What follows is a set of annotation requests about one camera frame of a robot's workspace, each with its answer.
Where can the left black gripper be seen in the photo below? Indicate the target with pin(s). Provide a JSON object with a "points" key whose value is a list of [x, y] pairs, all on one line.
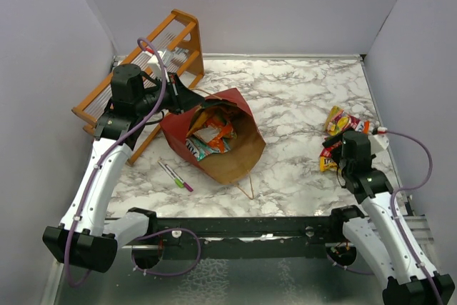
{"points": [[183, 98]]}

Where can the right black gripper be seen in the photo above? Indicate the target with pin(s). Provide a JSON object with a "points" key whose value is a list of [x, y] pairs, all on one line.
{"points": [[335, 139]]}

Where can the yellow pink candy bag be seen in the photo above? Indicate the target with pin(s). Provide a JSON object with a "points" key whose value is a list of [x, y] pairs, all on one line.
{"points": [[339, 120]]}

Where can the yellow m&m bag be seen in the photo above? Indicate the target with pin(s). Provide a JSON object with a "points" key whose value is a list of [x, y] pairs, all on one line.
{"points": [[327, 164]]}

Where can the red brown paper bag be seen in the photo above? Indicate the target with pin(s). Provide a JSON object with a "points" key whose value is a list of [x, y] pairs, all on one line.
{"points": [[246, 149]]}

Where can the red snack bag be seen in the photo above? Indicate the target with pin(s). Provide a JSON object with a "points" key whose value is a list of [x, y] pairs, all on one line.
{"points": [[332, 142]]}

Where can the orange chips bag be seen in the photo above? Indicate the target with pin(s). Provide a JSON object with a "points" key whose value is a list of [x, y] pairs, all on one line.
{"points": [[213, 127]]}

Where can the teal snack bag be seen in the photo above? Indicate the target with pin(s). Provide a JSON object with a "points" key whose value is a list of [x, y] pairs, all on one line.
{"points": [[199, 149]]}

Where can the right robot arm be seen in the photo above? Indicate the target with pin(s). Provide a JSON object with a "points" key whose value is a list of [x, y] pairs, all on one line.
{"points": [[376, 227]]}

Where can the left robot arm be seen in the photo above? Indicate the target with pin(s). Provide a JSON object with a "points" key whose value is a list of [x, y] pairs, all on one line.
{"points": [[82, 238]]}

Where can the green marker pen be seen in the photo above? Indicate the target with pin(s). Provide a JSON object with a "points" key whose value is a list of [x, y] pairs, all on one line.
{"points": [[175, 179]]}

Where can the pink marker pen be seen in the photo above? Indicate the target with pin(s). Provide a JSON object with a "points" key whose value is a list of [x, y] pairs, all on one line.
{"points": [[186, 186]]}

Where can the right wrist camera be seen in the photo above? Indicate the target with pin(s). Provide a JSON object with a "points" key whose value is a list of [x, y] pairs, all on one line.
{"points": [[378, 140]]}

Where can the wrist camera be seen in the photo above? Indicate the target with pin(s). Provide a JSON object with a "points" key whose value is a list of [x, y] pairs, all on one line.
{"points": [[378, 140], [154, 64]]}

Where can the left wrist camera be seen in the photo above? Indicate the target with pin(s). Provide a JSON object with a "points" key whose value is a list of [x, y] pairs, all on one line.
{"points": [[154, 64]]}

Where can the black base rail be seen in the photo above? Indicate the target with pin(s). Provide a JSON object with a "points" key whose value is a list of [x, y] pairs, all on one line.
{"points": [[247, 237]]}

